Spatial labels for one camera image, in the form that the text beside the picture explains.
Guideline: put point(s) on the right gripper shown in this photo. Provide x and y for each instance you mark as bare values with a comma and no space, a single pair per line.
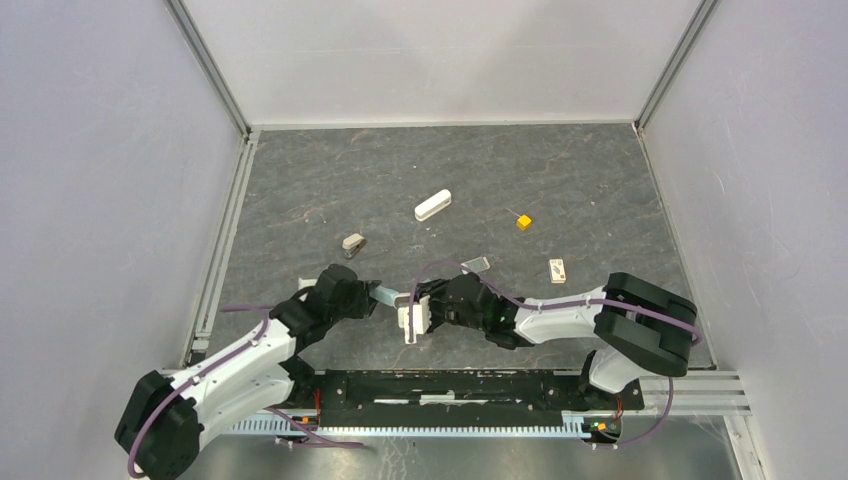
434,289

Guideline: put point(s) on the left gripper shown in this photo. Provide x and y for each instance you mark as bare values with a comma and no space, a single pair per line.
362,303

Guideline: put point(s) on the light blue stapler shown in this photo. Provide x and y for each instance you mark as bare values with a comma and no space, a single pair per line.
390,297

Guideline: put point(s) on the small beige stapler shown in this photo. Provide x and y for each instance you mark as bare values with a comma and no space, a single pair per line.
352,245

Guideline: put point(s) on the white stapler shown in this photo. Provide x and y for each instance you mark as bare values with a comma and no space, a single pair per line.
433,205

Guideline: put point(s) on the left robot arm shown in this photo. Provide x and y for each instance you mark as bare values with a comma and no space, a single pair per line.
169,419

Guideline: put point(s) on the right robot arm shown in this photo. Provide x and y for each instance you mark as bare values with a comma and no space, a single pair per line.
645,329

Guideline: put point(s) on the staple box grey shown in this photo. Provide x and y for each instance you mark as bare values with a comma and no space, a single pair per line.
477,265

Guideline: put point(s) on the yellow cube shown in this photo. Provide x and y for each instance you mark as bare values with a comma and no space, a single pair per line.
523,222

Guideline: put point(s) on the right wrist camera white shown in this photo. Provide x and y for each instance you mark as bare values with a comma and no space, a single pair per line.
413,318

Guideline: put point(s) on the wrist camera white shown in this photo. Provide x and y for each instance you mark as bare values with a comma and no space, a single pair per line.
304,283
413,318

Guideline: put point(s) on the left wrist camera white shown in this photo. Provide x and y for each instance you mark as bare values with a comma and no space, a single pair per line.
304,283

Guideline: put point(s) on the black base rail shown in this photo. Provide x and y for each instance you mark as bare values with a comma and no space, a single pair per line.
454,398

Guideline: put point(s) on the white cable tray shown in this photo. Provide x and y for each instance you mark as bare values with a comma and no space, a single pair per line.
570,427

